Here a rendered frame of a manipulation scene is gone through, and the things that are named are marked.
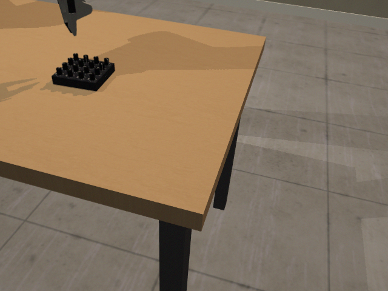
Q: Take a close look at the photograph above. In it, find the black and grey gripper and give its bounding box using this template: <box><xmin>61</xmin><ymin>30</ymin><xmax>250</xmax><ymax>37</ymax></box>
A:
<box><xmin>58</xmin><ymin>0</ymin><xmax>93</xmax><ymax>36</ymax></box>

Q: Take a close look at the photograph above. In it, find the black knob box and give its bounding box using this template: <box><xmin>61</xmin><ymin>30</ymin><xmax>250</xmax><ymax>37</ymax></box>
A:
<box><xmin>52</xmin><ymin>53</ymin><xmax>115</xmax><ymax>92</ymax></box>

